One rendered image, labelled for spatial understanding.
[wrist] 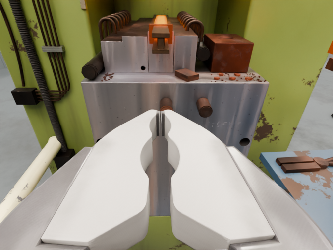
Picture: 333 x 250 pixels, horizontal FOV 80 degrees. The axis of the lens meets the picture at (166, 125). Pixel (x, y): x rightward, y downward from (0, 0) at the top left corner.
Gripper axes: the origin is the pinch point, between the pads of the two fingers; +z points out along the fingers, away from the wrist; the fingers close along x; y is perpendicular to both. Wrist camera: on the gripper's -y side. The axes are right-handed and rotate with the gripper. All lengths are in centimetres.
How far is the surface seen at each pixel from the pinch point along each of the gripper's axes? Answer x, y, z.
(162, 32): 0.3, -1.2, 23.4
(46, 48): -30, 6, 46
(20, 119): -141, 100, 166
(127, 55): -7.1, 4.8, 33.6
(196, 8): 14, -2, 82
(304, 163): 33.8, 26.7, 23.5
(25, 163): -101, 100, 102
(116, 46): -9.3, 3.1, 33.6
